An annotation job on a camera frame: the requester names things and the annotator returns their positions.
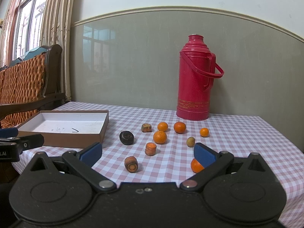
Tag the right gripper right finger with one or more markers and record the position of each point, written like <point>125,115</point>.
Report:
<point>215,164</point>

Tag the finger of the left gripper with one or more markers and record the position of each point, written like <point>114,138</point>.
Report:
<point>26,142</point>
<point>9,132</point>

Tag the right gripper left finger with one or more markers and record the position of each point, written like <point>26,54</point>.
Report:
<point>80,164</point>

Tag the small green brown fruit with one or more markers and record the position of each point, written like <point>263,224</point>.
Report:
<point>190,142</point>

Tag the dark round fruit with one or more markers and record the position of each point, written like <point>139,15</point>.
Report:
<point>126,138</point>

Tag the large orange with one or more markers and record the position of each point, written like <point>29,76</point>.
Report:
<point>160,137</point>

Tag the brown green cube fruit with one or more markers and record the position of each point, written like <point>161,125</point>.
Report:
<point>146,127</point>

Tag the small orange far right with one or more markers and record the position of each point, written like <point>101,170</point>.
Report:
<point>204,132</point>

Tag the brown cardboard box tray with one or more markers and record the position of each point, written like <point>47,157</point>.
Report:
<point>67,129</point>

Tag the wooden sofa with orange cushion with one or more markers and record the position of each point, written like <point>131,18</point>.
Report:
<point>31,84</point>

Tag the pink checkered tablecloth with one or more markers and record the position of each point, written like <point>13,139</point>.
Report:
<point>238,134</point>

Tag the red thermos flask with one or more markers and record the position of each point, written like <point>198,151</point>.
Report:
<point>197,71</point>

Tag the window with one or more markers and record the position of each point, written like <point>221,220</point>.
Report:
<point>21,28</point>

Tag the beige curtain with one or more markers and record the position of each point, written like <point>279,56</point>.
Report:
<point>56,29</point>

